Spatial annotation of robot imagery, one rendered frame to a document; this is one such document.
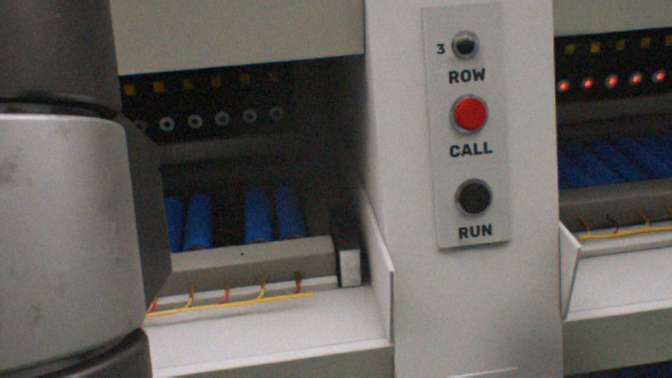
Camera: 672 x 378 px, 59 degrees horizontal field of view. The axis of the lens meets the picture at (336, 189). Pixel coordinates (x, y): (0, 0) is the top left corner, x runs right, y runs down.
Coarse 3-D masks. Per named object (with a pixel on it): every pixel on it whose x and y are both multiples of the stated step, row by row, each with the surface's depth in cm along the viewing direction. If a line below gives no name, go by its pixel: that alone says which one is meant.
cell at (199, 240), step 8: (192, 200) 42; (200, 200) 41; (208, 200) 42; (192, 208) 41; (200, 208) 40; (208, 208) 41; (192, 216) 40; (200, 216) 40; (208, 216) 40; (192, 224) 39; (200, 224) 39; (208, 224) 39; (192, 232) 38; (200, 232) 38; (208, 232) 39; (184, 240) 38; (192, 240) 37; (200, 240) 37; (208, 240) 38; (184, 248) 37; (208, 248) 37
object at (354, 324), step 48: (192, 144) 45; (240, 144) 45; (288, 144) 46; (336, 144) 46; (336, 192) 45; (336, 240) 35; (384, 288) 31; (192, 336) 33; (240, 336) 33; (288, 336) 32; (336, 336) 32; (384, 336) 32
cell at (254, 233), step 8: (248, 192) 42; (256, 192) 42; (264, 192) 42; (248, 200) 41; (256, 200) 41; (264, 200) 41; (248, 208) 41; (256, 208) 40; (264, 208) 40; (248, 216) 40; (256, 216) 39; (264, 216) 39; (248, 224) 39; (256, 224) 38; (264, 224) 39; (248, 232) 38; (256, 232) 38; (264, 232) 38; (272, 232) 39; (248, 240) 37; (256, 240) 37; (272, 240) 38
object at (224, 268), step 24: (288, 240) 36; (312, 240) 36; (192, 264) 34; (216, 264) 34; (240, 264) 34; (264, 264) 35; (288, 264) 35; (312, 264) 35; (168, 288) 35; (192, 288) 34; (216, 288) 35; (264, 288) 34; (168, 312) 33
